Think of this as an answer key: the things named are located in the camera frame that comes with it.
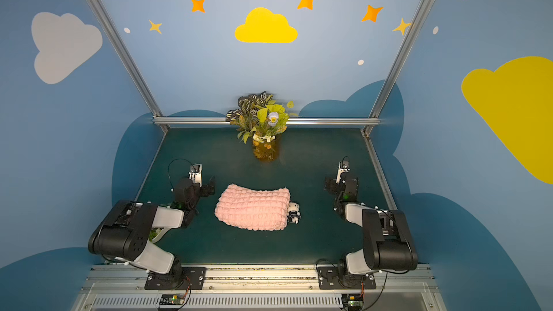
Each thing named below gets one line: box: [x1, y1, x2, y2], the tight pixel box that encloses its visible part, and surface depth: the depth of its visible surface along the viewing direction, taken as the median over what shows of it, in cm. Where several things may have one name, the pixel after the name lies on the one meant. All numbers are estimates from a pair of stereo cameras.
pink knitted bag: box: [214, 182, 291, 231], surface depth 84 cm
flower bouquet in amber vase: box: [225, 90, 294, 162], surface depth 98 cm
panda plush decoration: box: [286, 202, 302, 224], surface depth 89 cm
